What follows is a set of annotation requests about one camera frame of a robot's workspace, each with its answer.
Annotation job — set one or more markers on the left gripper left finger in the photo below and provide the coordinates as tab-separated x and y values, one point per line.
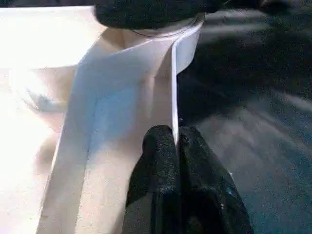
156	182

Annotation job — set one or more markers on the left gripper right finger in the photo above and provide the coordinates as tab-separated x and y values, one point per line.
204	195

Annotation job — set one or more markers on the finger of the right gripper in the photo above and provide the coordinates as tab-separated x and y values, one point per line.
151	13

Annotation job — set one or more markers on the white plastic table top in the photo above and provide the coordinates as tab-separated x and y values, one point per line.
109	97

